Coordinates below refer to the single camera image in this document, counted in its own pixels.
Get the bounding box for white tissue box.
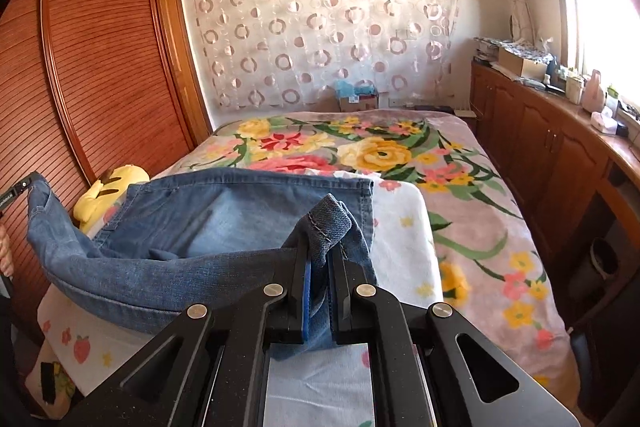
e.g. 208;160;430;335
590;109;623;135

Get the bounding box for wooden louvered wardrobe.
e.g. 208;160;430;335
0;0;213;348

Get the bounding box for flat cardboard box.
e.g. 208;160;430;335
497;46;551;78

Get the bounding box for sheer circle pattern curtain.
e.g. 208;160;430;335
182;0;461;110

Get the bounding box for person's left hand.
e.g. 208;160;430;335
0;227;15;278

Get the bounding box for pink bottle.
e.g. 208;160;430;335
582;69;607;112

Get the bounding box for yellow plush toy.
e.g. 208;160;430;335
74;164;151;228

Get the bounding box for printed cushion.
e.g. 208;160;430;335
22;339;78;408

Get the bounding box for window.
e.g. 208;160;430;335
537;0;640;118

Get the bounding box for wooden cabinet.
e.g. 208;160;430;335
470;59;640;358

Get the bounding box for white strawberry print sheet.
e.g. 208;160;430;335
37;167;443;427

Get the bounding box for blue denim pants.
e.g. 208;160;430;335
26;169;378;353

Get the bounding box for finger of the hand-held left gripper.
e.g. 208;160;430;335
0;173;48;210

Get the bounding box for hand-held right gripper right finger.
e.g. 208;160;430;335
327;249;583;427

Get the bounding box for cardboard box with blue cloth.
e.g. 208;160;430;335
339;79;381;112

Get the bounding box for floral blanket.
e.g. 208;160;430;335
170;109;573;388

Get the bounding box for white jar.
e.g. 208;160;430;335
565;76;586;104

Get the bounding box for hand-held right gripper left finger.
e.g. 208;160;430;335
65;237;326;427

